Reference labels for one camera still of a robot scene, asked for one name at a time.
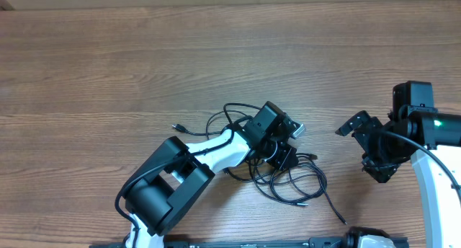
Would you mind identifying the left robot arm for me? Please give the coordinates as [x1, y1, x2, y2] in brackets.
[115, 102, 305, 247]

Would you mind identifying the black usb cable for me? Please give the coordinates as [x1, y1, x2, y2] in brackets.
[171, 102, 349, 226]

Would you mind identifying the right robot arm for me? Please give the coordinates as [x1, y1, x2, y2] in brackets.
[336, 81, 460, 247]

